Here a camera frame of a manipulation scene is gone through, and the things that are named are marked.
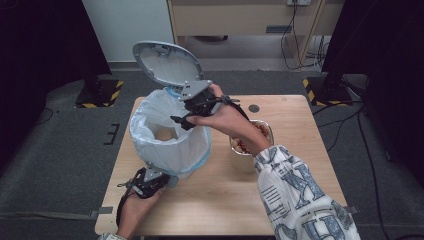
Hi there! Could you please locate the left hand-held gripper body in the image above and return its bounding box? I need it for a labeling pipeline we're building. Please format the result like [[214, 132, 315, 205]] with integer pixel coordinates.
[[125, 166, 171, 200]]

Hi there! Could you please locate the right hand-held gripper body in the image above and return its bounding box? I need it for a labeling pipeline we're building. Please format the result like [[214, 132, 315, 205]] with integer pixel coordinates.
[[179, 79, 232, 120]]

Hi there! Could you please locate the blue-grey lidded trash can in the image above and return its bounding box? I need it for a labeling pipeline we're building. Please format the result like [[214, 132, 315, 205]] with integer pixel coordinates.
[[128, 40, 213, 188]]

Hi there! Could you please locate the person's left hand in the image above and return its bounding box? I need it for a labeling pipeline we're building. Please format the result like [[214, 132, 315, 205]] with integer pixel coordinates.
[[116, 187, 165, 239]]

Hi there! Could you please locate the person's right hand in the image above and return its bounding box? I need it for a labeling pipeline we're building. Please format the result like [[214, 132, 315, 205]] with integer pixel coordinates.
[[185, 83, 273, 158]]

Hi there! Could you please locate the white plastic bin liner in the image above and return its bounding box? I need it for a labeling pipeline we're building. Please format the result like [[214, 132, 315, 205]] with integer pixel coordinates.
[[128, 87, 212, 177]]

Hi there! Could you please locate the cream bowl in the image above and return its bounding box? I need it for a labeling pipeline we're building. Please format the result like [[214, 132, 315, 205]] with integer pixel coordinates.
[[228, 119, 275, 175]]

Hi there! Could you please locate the black striped stand base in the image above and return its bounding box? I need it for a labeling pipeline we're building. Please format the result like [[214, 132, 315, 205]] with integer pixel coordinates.
[[74, 78, 125, 109], [302, 75, 354, 107]]

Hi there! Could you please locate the light wooden desk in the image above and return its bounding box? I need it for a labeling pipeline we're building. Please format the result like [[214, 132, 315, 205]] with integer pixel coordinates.
[[166, 0, 346, 69]]

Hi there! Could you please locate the white panel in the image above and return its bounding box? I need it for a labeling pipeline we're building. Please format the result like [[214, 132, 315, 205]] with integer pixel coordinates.
[[81, 0, 179, 64]]

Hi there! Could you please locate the black curtain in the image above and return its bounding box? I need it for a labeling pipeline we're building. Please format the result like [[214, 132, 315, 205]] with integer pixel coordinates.
[[320, 0, 424, 188], [0, 0, 113, 176]]

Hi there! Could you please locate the black gripper strap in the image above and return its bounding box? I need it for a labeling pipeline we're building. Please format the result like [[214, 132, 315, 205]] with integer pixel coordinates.
[[115, 179, 136, 228], [199, 94, 251, 122]]

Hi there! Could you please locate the thin black floor cable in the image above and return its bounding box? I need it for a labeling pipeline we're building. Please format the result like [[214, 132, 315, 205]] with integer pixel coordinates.
[[34, 106, 60, 127]]

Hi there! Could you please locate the black hanging cable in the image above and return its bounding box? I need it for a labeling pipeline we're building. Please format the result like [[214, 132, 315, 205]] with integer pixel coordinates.
[[279, 0, 323, 71]]

